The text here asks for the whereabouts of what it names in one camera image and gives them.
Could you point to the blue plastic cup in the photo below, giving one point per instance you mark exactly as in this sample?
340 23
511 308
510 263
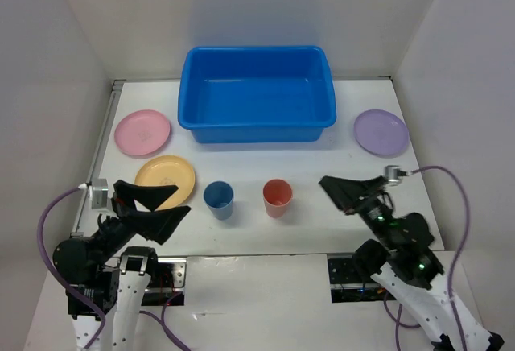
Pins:
219 196

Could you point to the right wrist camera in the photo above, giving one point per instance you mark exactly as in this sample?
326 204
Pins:
394 175

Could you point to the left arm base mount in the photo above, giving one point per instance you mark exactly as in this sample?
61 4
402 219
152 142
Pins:
168 283

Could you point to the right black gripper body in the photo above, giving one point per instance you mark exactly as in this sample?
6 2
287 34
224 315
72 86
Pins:
376 214

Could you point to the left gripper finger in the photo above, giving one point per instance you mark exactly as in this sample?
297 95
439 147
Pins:
151 197
157 226

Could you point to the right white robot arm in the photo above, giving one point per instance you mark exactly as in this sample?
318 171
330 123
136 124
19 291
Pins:
400 259

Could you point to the pink plastic plate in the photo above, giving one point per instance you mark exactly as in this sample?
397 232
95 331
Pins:
142 132

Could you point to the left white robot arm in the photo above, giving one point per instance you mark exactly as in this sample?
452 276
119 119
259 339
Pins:
105 278

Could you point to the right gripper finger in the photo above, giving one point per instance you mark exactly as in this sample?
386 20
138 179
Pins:
371 188
343 193

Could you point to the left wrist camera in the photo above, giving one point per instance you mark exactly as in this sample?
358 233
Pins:
97 191

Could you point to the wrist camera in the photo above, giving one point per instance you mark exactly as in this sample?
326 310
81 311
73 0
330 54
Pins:
394 175
97 191

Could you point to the yellow plastic plate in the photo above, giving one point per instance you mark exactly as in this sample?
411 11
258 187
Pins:
168 170

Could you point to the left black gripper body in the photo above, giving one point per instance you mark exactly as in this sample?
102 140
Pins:
116 229

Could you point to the purple plastic plate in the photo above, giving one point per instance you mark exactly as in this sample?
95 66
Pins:
381 133

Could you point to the blue plastic bin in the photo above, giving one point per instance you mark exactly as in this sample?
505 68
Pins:
256 94

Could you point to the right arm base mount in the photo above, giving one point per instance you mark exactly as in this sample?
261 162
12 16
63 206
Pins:
347 285

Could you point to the red plastic cup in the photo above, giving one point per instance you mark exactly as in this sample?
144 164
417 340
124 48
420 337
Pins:
277 194

